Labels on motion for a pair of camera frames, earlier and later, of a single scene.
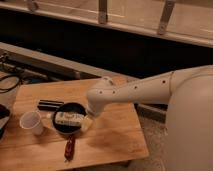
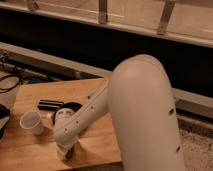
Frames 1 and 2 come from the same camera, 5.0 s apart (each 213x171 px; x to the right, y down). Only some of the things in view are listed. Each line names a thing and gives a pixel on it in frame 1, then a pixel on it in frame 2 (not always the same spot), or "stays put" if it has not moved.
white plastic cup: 31,120 stays put
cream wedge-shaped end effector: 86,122 → 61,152
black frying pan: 68,107 stays put
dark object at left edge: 4,116 stays put
